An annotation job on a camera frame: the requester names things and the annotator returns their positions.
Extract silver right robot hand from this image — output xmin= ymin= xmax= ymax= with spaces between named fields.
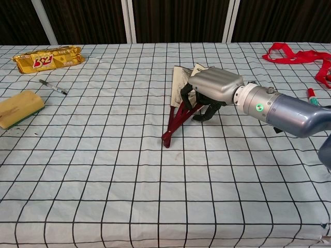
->
xmin=180 ymin=67 xmax=245 ymax=122

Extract paper folding fan red ribs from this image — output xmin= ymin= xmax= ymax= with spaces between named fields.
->
xmin=162 ymin=63 xmax=217 ymax=149

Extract red and green marker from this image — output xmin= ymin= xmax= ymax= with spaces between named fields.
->
xmin=306 ymin=88 xmax=321 ymax=106

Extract black marker pen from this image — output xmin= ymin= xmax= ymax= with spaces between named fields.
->
xmin=39 ymin=79 xmax=68 ymax=96

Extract gold snack package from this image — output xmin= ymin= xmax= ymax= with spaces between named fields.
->
xmin=10 ymin=45 xmax=86 ymax=75

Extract white partition post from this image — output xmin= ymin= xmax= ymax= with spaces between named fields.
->
xmin=33 ymin=0 xmax=59 ymax=45
xmin=121 ymin=0 xmax=137 ymax=44
xmin=221 ymin=0 xmax=240 ymax=43

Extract red lanyard ribbon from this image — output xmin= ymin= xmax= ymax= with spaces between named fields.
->
xmin=262 ymin=42 xmax=331 ymax=89

